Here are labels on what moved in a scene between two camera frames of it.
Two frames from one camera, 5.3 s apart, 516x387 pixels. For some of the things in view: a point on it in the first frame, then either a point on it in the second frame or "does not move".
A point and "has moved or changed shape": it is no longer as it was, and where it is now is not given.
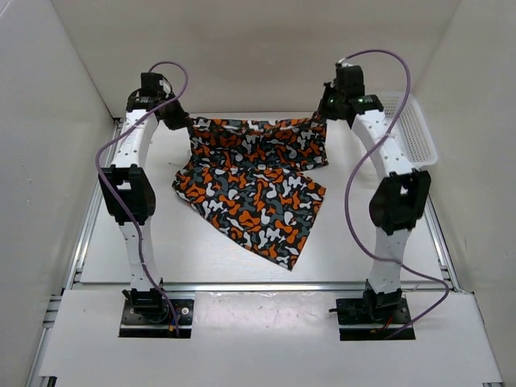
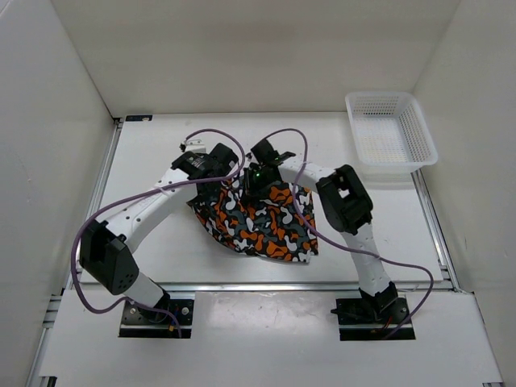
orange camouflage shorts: x=249 y=179 has moved or changed shape
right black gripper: x=330 y=88 → x=250 y=189
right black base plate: x=373 y=318 does not move
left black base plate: x=159 y=322 does not move
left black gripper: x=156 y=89 → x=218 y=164
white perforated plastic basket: x=412 y=131 does not move
